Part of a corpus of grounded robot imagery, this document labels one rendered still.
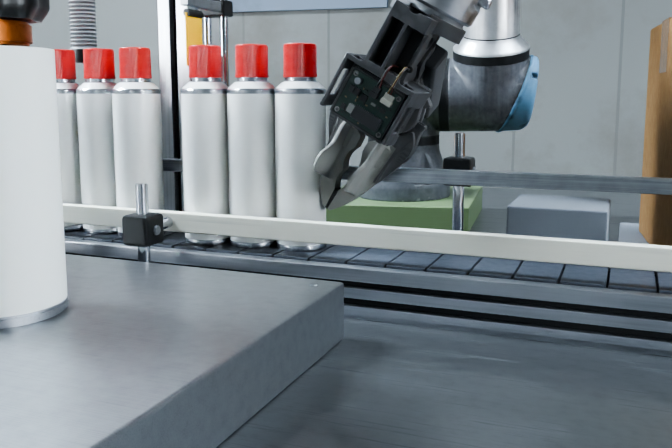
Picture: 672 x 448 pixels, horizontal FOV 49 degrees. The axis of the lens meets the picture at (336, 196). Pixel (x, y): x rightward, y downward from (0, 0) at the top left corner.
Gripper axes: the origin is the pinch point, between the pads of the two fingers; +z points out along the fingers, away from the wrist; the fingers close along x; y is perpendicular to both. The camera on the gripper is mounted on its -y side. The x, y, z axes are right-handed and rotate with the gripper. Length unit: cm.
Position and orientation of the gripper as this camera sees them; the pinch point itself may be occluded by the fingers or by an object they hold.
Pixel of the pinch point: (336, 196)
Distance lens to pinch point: 73.0
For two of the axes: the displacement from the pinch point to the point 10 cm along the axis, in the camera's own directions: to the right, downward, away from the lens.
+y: -3.7, 1.3, -9.2
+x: 8.0, 5.4, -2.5
